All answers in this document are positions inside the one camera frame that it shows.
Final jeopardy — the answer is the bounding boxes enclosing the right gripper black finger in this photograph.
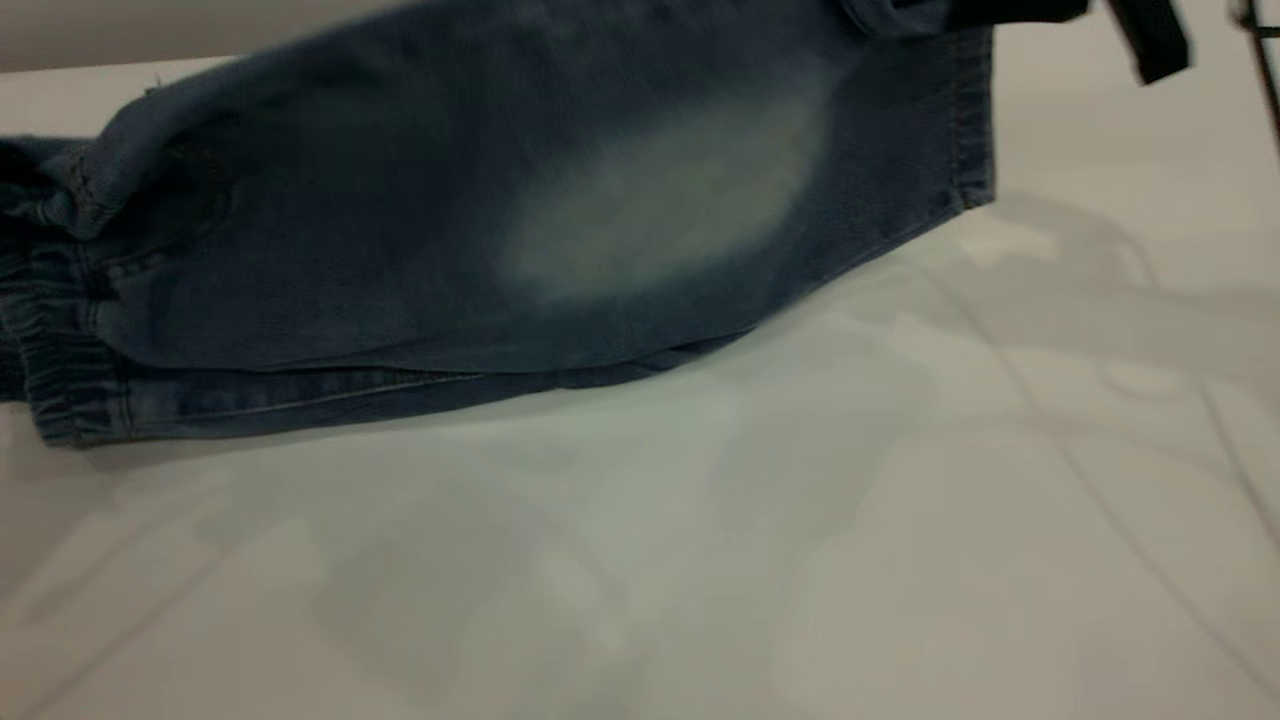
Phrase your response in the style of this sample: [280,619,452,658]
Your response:
[895,0,1091,29]
[1105,0,1193,87]

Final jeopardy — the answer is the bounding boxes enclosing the blue denim pants with print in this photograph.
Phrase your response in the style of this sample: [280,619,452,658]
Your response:
[0,0,998,448]

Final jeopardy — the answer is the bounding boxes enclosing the thin black hanging cable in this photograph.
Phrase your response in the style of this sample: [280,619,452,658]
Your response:
[1232,0,1280,156]

